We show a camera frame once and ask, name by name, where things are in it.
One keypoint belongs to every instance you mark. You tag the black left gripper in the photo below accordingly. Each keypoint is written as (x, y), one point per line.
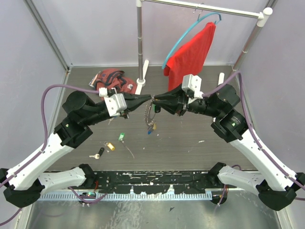
(134, 100)

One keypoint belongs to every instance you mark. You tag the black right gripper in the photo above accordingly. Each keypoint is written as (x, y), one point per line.
(179, 106)

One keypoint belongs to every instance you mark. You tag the yellow handled metal keyring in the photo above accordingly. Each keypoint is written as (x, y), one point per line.
(150, 121)

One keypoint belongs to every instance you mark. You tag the green tagged single key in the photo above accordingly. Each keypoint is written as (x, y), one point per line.
(121, 137)

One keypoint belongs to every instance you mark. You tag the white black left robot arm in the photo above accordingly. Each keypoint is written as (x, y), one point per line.
(27, 181)

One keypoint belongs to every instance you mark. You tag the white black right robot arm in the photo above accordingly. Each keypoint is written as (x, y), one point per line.
(272, 186)

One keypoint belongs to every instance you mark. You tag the maroon crumpled garment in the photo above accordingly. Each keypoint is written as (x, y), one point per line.
(113, 78)

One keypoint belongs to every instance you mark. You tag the red hanging cloth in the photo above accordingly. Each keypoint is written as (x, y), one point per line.
(190, 57)

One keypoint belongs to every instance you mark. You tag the yellow tagged key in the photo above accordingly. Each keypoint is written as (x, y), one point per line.
(109, 145)

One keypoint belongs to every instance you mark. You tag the black tagged key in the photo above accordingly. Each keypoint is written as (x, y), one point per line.
(99, 154)

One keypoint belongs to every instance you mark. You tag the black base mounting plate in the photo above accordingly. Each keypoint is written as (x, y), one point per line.
(152, 182)

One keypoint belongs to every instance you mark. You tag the teal clothes hanger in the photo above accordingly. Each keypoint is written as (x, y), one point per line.
(199, 19)

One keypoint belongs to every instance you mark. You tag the white metal clothes rack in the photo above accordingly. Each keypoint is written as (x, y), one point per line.
(261, 17)

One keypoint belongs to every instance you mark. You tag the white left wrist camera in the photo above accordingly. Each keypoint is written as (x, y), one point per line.
(115, 102)

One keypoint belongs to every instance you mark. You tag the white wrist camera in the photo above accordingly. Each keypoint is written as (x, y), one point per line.
(115, 102)
(191, 85)

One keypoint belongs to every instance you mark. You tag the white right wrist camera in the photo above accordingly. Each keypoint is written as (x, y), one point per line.
(191, 85)

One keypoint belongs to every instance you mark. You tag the grey slotted cable duct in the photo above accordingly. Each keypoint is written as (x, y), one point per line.
(170, 196)

